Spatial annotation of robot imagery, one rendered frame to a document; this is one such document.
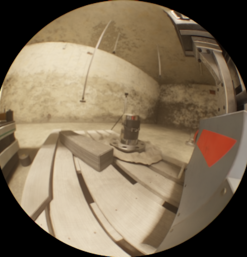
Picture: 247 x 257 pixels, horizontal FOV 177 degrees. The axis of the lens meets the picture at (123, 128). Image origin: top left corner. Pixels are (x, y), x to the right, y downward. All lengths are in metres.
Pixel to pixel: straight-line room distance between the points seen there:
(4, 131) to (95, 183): 0.65
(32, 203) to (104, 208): 0.21
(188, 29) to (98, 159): 0.48
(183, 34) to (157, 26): 2.60
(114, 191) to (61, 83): 2.82
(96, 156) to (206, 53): 0.46
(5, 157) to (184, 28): 0.91
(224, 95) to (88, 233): 0.39
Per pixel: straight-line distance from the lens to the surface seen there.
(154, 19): 2.75
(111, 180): 0.33
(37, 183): 0.34
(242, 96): 0.18
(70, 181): 0.34
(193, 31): 0.26
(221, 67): 0.21
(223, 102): 0.19
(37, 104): 2.93
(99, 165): 0.33
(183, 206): 0.17
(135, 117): 0.50
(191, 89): 5.61
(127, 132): 0.49
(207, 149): 0.16
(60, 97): 2.74
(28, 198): 0.32
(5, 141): 0.72
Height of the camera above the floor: 0.39
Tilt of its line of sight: 10 degrees down
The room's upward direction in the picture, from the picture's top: 7 degrees clockwise
